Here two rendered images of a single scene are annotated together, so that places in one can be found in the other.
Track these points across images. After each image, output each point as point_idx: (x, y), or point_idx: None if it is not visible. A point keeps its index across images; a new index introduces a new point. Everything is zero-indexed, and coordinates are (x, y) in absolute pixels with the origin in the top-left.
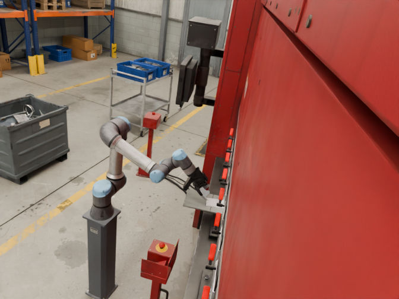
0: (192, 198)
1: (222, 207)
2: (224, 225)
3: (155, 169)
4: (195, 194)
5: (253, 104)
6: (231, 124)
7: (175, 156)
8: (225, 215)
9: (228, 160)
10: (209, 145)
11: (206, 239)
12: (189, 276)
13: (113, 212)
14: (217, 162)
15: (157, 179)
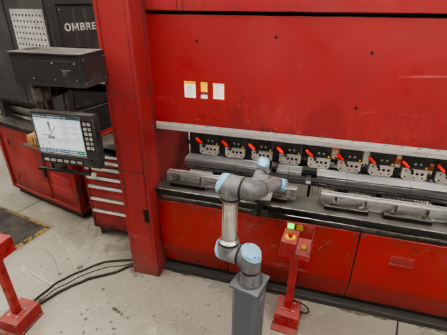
0: None
1: None
2: (357, 148)
3: (281, 180)
4: None
5: (362, 68)
6: (155, 145)
7: (269, 163)
8: (346, 147)
9: (164, 181)
10: (149, 181)
11: (287, 204)
12: (328, 215)
13: None
14: (169, 188)
15: (287, 184)
